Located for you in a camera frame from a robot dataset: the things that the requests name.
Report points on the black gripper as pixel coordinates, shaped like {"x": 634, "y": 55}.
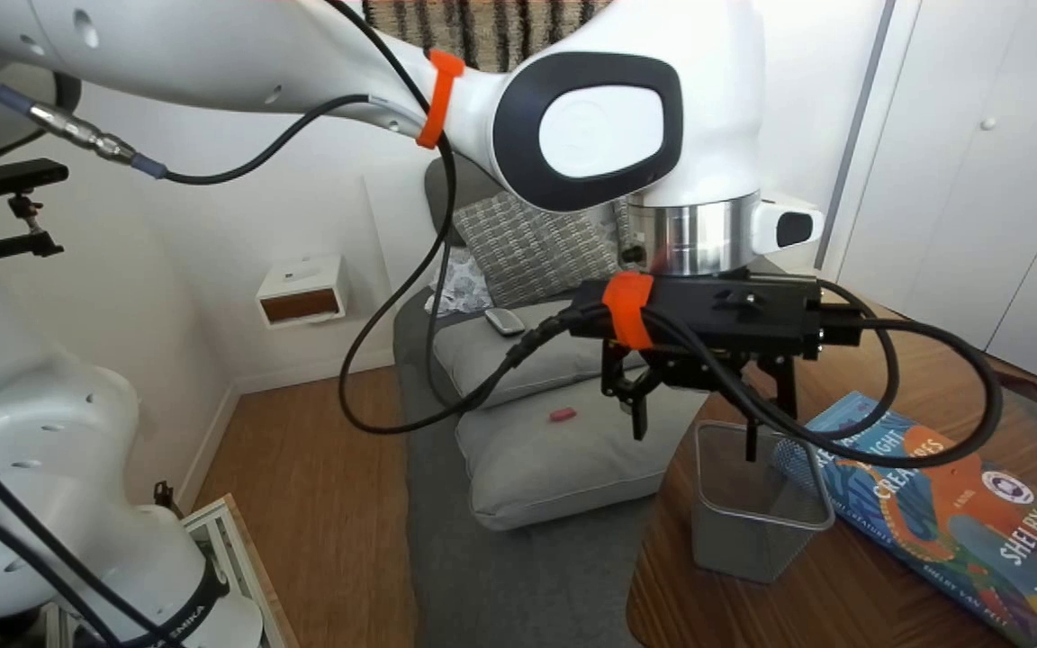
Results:
{"x": 711, "y": 370}

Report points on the silver mesh pen holder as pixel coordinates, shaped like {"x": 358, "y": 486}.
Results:
{"x": 756, "y": 527}

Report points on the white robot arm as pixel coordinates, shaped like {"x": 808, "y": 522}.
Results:
{"x": 720, "y": 73}

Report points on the large light grey pillow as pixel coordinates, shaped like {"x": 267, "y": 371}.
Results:
{"x": 541, "y": 471}

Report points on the small red eraser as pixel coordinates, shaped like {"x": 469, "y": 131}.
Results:
{"x": 560, "y": 415}

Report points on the grey remote control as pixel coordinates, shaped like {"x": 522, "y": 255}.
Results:
{"x": 505, "y": 322}

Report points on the grey patterned cushion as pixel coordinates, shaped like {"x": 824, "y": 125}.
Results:
{"x": 541, "y": 246}

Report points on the dark grey sofa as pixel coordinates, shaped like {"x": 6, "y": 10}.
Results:
{"x": 505, "y": 587}

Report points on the colourful illustrated book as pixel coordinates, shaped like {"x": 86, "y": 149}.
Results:
{"x": 961, "y": 527}

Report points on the white wardrobe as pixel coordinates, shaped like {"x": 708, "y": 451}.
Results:
{"x": 974, "y": 180}

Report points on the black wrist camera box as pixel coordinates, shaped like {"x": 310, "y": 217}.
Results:
{"x": 734, "y": 312}

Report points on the white wall shelf box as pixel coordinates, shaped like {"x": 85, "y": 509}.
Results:
{"x": 300, "y": 294}

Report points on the striped woven wall hanging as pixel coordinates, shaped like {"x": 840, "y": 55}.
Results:
{"x": 484, "y": 30}

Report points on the black camera on stand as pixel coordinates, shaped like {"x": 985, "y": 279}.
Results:
{"x": 9, "y": 178}

